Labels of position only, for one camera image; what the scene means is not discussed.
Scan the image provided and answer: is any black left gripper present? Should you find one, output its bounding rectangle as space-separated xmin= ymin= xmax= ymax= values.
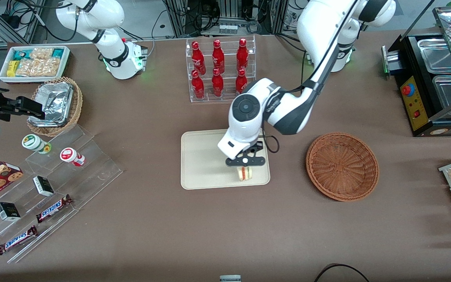
xmin=231 ymin=140 xmax=265 ymax=159

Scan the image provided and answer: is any light tan wicker basket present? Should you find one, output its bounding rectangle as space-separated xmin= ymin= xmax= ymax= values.
xmin=27 ymin=76 xmax=83 ymax=137

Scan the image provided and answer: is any beige plastic tray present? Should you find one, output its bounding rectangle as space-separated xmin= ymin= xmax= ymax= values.
xmin=180 ymin=127 xmax=271 ymax=190

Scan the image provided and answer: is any brown wicker basket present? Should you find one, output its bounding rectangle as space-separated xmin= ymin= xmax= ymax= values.
xmin=306 ymin=132 xmax=379 ymax=202

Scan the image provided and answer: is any aluminium foil container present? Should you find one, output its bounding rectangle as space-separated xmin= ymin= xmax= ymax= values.
xmin=29 ymin=89 xmax=73 ymax=127
xmin=38 ymin=81 xmax=73 ymax=94

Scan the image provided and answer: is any green lid yogurt cup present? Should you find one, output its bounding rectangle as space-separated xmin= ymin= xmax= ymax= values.
xmin=22 ymin=134 xmax=52 ymax=154

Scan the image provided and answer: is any large clear cracker bag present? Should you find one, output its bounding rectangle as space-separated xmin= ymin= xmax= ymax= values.
xmin=16 ymin=58 xmax=61 ymax=77

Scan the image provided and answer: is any clear acrylic bottle rack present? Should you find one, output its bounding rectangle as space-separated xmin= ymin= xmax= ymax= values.
xmin=186 ymin=34 xmax=256 ymax=103

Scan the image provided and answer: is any small clear cracker bag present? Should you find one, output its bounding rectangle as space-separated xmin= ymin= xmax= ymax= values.
xmin=30 ymin=47 xmax=54 ymax=60

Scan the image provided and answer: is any white rectangular snack bin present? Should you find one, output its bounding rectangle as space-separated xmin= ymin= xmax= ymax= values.
xmin=0 ymin=45 xmax=70 ymax=83

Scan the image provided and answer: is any red lid yogurt cup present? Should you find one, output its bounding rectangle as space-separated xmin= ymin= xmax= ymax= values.
xmin=60 ymin=147 xmax=86 ymax=167

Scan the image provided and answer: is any red cola bottle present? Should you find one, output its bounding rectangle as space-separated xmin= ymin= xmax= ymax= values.
xmin=191 ymin=70 xmax=205 ymax=99
xmin=235 ymin=69 xmax=248 ymax=94
xmin=236 ymin=38 xmax=249 ymax=73
xmin=211 ymin=69 xmax=224 ymax=98
xmin=191 ymin=41 xmax=206 ymax=75
xmin=212 ymin=39 xmax=225 ymax=74

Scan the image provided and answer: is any small black carton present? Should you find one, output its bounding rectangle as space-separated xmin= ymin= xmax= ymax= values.
xmin=0 ymin=202 xmax=21 ymax=221
xmin=32 ymin=176 xmax=55 ymax=197

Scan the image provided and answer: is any clear acrylic stepped display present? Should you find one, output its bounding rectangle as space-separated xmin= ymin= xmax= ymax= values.
xmin=0 ymin=123 xmax=123 ymax=264

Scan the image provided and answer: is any Snickers chocolate bar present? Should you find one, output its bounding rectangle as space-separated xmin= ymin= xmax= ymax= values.
xmin=0 ymin=225 xmax=38 ymax=256
xmin=36 ymin=194 xmax=73 ymax=224

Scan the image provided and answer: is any black hot food warmer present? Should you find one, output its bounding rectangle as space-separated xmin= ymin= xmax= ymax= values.
xmin=388 ymin=6 xmax=451 ymax=137

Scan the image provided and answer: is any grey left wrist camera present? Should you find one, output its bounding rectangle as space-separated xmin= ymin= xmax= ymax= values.
xmin=225 ymin=155 xmax=266 ymax=168

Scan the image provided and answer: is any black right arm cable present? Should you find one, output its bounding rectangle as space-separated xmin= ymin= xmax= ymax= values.
xmin=0 ymin=0 xmax=79 ymax=42

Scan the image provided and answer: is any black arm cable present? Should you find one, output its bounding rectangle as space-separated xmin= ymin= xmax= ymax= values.
xmin=263 ymin=0 xmax=361 ymax=154
xmin=0 ymin=0 xmax=79 ymax=42

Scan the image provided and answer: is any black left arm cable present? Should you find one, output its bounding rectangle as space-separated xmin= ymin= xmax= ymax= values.
xmin=263 ymin=0 xmax=361 ymax=154

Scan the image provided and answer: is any aluminium equipment frame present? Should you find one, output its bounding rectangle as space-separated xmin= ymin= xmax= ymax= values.
xmin=162 ymin=0 xmax=290 ymax=38

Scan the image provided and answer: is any black looped table cable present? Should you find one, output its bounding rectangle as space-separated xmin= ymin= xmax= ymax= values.
xmin=314 ymin=264 xmax=371 ymax=282

